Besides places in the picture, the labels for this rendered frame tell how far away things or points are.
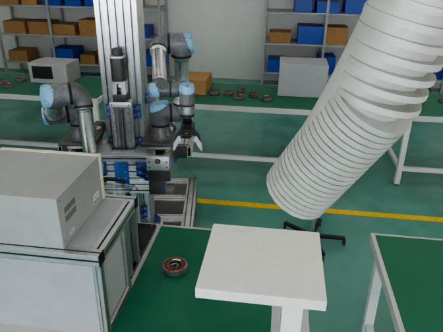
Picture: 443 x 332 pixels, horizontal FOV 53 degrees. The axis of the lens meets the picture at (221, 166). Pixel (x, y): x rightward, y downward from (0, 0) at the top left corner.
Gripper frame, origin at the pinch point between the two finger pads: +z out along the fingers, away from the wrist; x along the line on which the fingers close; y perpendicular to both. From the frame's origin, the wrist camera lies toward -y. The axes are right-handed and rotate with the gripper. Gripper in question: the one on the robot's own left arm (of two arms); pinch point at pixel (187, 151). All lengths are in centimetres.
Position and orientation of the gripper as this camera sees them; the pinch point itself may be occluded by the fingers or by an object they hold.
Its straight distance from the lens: 231.3
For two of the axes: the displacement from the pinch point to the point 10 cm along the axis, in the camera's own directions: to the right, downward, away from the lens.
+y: -0.1, -4.2, 9.1
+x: -10.0, -0.1, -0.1
